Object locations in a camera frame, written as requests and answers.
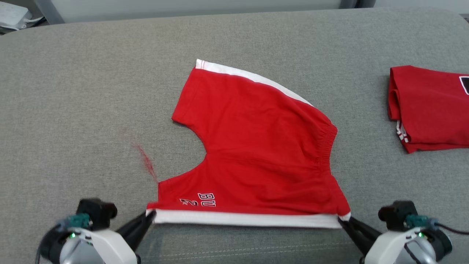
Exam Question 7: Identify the teal cable connector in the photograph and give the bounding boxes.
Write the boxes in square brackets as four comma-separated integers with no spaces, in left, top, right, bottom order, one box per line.
[55,214,93,231]
[404,214,439,230]

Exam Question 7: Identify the white power strip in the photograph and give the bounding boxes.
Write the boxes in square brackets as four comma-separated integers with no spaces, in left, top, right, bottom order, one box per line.
[0,2,32,32]

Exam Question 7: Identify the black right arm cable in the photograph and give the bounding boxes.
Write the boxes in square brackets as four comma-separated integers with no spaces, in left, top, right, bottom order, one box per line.
[436,222,469,236]

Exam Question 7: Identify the red white jersey shirt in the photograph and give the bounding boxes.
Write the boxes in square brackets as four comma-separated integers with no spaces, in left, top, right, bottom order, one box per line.
[388,65,469,154]

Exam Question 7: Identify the grey slanted partition post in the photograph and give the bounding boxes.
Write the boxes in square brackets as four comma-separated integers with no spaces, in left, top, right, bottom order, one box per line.
[34,0,67,25]

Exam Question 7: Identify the narrow white partition panel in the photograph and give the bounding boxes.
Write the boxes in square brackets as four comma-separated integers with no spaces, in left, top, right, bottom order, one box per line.
[374,0,469,14]

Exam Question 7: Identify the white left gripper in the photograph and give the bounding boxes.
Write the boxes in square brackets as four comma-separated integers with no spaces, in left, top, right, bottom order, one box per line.
[73,210,156,264]

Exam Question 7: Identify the red white jersey shorts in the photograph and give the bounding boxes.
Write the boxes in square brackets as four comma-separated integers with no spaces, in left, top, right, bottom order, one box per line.
[146,59,351,229]

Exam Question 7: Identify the teal right cable connector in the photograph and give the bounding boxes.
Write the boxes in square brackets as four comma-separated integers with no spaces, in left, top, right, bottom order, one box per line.
[404,214,439,230]

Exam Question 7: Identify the teal left cable connector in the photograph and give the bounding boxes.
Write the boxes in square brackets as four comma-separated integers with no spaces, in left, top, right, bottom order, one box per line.
[55,214,93,231]

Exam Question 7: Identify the wide white partition panel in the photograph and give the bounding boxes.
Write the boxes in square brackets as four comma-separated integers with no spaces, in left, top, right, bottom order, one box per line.
[51,0,343,23]

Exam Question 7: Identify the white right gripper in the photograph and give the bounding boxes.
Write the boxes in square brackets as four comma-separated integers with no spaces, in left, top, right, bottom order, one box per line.
[339,217,428,264]

